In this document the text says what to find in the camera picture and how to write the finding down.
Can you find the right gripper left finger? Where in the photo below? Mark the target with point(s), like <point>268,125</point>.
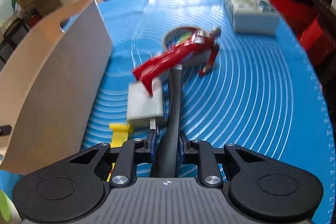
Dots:
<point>129,155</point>

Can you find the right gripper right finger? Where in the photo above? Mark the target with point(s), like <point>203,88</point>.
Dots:
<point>201,154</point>

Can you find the yellow plastic toy tool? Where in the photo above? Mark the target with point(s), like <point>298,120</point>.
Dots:
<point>120,133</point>

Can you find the white power adapter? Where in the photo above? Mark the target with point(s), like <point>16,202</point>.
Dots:
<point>143,111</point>

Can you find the red silver hero figure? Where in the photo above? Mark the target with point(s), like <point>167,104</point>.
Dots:
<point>154,67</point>

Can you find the beige plastic storage bin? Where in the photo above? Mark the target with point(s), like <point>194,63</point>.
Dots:
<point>49,85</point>

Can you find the blue silicone baking mat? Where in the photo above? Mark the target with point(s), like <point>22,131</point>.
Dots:
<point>261,107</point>

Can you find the tissue box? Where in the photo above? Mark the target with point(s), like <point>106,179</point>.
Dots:
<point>252,16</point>

